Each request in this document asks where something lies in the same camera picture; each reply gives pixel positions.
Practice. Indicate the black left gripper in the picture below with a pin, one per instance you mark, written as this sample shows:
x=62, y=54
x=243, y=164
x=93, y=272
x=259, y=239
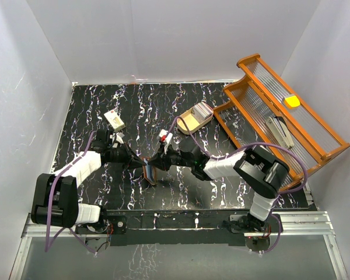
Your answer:
x=131, y=160

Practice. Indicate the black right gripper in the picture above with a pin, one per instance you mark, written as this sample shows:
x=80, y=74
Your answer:
x=161, y=160

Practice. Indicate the orange leather card holder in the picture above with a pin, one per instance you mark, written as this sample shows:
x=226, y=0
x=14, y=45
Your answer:
x=149, y=173

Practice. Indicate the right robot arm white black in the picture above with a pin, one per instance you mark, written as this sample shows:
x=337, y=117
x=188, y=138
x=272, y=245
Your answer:
x=260, y=169

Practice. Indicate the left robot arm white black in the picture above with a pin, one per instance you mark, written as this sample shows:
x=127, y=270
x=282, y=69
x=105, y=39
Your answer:
x=55, y=199

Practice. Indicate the white staples box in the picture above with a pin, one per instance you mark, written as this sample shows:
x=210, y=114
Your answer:
x=114, y=120

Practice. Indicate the beige oval plastic tray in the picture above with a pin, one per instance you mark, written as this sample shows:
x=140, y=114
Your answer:
x=192, y=124

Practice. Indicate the orange wooden tiered rack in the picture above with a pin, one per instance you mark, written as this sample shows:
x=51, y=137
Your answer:
x=265, y=101

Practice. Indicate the large grey black stapler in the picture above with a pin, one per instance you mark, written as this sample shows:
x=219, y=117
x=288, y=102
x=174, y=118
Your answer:
x=279, y=130

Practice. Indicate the yellow sticky note block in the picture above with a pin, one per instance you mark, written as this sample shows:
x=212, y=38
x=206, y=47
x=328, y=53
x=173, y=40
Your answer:
x=291, y=101

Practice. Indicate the black base rail with mounts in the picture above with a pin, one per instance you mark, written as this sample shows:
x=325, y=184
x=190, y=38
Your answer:
x=123, y=228

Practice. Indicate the aluminium frame profile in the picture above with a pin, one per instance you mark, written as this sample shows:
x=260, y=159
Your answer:
x=305, y=249

